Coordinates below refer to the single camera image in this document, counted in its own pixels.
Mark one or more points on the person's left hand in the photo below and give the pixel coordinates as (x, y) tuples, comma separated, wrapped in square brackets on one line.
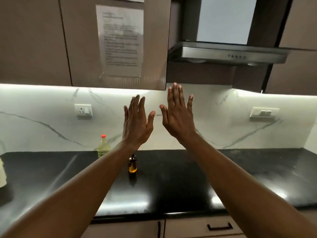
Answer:
[(135, 126)]

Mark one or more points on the person's right hand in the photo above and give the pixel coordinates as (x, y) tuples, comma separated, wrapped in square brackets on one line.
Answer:
[(178, 121)]

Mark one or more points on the person's left thumb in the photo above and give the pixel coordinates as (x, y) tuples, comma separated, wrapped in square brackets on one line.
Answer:
[(150, 120)]

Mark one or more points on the person's left middle finger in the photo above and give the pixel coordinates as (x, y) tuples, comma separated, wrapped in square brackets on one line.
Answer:
[(136, 106)]

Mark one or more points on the person's left little finger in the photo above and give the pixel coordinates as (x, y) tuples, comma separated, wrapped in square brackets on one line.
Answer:
[(125, 113)]

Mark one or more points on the person's right thumb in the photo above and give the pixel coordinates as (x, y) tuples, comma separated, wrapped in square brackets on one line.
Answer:
[(165, 115)]

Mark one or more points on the person's right middle finger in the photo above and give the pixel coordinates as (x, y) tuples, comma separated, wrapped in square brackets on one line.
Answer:
[(176, 95)]

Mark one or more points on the person's right little finger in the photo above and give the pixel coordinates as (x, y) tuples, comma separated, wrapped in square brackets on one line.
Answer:
[(189, 104)]

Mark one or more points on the person's right forearm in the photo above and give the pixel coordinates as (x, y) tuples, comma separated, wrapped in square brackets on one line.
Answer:
[(237, 185)]

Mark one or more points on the person's left forearm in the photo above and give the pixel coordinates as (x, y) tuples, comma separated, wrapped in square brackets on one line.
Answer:
[(81, 185)]

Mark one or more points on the clear plastic bottle red cap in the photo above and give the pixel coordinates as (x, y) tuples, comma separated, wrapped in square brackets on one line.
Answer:
[(103, 147)]

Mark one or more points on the small amber glass bottle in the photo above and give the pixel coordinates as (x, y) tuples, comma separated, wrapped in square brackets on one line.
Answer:
[(132, 164)]

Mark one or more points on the steel range hood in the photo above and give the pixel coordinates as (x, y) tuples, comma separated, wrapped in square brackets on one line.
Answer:
[(227, 52)]

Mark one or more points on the printed paper sheet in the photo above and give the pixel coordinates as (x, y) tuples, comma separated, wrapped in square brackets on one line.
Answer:
[(121, 42)]

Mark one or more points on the beige base cabinet door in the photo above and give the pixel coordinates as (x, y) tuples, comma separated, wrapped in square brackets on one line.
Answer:
[(128, 230)]

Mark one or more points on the beige base cabinet drawer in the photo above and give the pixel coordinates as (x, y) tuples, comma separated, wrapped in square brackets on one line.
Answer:
[(188, 226)]

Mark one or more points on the white paper towel roll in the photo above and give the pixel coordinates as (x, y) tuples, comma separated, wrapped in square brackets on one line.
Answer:
[(2, 174)]

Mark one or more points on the white wall power socket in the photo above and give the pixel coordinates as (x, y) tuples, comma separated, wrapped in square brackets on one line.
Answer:
[(83, 111)]

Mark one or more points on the white wall switch plate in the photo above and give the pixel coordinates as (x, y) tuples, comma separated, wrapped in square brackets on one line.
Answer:
[(264, 113)]

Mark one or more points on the brown wall cabinet door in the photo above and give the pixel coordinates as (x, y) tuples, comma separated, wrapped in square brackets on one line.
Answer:
[(32, 39), (81, 47)]

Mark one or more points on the brown wall cabinet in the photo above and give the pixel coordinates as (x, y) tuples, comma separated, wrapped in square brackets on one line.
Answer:
[(294, 47)]

